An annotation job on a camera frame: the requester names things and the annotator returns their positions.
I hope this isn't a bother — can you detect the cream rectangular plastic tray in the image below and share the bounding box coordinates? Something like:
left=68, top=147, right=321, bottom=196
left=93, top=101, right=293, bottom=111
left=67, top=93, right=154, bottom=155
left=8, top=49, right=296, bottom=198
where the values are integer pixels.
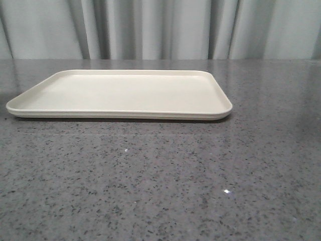
left=6, top=70, right=233, bottom=121

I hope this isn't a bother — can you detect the pale grey pleated curtain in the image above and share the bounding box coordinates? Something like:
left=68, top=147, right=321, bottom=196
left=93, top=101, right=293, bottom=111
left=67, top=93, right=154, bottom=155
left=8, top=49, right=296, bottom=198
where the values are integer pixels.
left=1, top=1, right=320, bottom=60

